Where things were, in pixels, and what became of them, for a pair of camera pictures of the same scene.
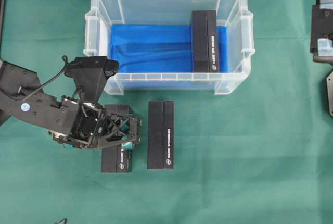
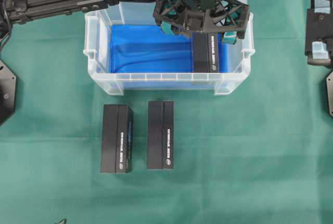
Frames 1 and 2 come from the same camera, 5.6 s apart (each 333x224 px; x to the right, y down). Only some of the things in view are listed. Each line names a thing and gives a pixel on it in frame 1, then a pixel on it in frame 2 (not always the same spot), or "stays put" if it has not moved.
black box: (118, 159) stays put
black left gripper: (21, 96) → (185, 3)
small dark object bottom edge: (63, 221) stays put
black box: (161, 134) stays put
